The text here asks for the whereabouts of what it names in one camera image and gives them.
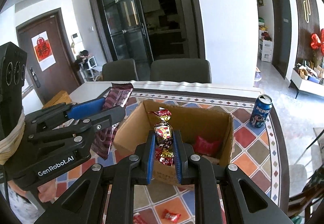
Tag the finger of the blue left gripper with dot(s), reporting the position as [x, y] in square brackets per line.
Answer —
[86, 109]

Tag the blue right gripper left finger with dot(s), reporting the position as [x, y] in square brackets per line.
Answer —
[151, 153]

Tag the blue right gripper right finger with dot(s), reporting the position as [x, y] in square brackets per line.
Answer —
[177, 158]

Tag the red gold candy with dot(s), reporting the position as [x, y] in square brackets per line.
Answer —
[163, 137]

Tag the red yogurt hawthorn snack bag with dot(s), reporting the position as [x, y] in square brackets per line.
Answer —
[207, 148]

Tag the maroon striped snack packet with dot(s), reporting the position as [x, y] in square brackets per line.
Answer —
[114, 112]

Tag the red white candy packet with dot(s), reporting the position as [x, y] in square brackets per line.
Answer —
[137, 219]

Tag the person's left hand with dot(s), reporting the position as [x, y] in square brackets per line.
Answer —
[46, 192]

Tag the brown cardboard box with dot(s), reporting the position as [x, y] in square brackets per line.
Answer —
[210, 124]

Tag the white stool with bag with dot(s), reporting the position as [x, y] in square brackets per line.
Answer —
[87, 66]

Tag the left grey dining chair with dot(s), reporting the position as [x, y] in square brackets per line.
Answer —
[120, 70]

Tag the grey dining chair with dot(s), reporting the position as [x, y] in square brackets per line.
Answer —
[181, 70]
[120, 70]

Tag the right grey dining chair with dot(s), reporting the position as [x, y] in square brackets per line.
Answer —
[181, 70]

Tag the small red candy packet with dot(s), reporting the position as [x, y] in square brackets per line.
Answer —
[171, 216]

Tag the red fu door poster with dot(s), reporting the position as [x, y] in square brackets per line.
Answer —
[43, 51]

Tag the colourful diamond pattern tablecloth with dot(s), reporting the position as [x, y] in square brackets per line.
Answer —
[260, 153]

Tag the blue pepsi can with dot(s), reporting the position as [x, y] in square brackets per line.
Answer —
[261, 110]

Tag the white storage shelf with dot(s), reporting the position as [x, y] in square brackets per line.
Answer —
[265, 50]

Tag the white tv cabinet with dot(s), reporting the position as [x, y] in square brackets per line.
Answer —
[305, 86]

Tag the red flower decoration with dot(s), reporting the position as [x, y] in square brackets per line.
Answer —
[317, 41]

